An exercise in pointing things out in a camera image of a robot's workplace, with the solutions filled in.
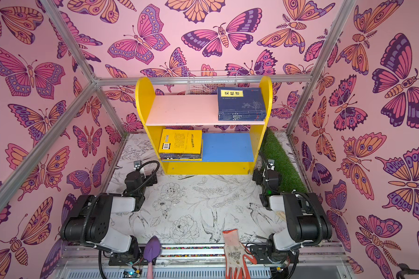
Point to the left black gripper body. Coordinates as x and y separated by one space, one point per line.
142 190

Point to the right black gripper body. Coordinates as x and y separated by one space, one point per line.
265 172

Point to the thick navy book yellow spine label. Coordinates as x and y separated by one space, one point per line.
242 117

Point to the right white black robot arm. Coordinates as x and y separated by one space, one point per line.
306 220

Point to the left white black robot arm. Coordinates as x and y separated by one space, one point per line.
89 222

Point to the green artificial grass mat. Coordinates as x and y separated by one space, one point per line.
272 148

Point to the purple garden trowel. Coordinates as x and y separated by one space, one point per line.
152 250

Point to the yellow pink blue bookshelf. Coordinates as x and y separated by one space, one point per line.
223 153

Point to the red white work glove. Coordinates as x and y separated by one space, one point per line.
236 255

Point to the green circuit board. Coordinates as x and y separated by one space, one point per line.
132 274

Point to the white wire basket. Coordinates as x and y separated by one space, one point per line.
207 82

